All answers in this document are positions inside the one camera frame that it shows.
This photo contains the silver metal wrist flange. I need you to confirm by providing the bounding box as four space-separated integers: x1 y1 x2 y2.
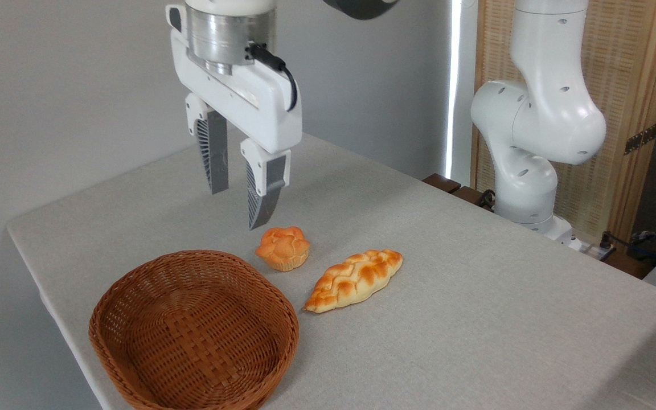
186 6 276 75

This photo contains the white power strip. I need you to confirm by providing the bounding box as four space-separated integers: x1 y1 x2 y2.
566 236 617 263

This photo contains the brown wicker basket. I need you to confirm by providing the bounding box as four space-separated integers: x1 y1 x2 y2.
88 249 300 410

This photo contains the dark brown wooden block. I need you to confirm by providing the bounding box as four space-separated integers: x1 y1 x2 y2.
604 251 654 280
452 186 486 207
423 174 461 194

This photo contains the dark metal screen hinge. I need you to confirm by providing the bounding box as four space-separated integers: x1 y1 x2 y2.
624 122 656 155

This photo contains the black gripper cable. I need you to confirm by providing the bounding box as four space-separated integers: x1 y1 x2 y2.
247 43 298 112

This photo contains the braided golden bread loaf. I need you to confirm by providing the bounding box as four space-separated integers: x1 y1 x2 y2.
304 249 404 314

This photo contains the orange muffin shaped bread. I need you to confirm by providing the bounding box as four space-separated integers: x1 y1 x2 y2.
255 226 310 272

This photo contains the grey fabric tablecloth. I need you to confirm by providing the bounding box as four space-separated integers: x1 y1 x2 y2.
6 132 656 410

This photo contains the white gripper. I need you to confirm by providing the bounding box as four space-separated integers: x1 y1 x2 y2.
166 5 303 230

